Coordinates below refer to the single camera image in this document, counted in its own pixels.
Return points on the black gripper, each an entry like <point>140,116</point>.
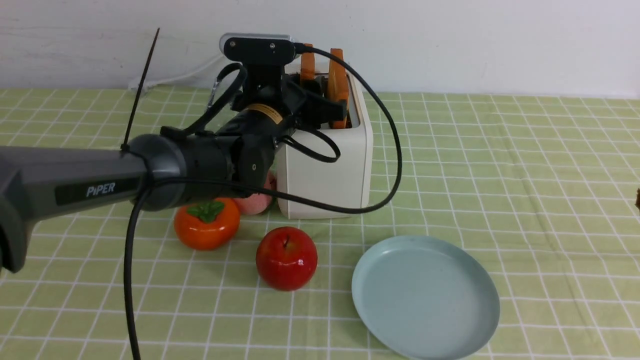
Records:
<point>273,100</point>

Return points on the toast slice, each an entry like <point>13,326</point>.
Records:
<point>307,68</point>
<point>338,91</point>

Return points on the pink peach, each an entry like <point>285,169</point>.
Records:
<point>257,203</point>

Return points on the white toaster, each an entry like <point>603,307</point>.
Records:
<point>345,183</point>

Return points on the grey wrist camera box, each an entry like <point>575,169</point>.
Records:
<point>259,48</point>

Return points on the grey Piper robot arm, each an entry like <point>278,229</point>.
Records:
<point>226,153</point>

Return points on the red apple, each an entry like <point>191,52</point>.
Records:
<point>286,259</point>

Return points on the green checkered tablecloth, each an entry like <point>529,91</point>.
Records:
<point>540,190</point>

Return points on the orange persimmon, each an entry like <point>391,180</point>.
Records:
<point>208,225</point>

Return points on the light blue round plate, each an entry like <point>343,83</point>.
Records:
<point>425,298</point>

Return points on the black cable tie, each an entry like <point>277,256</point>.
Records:
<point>141,85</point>

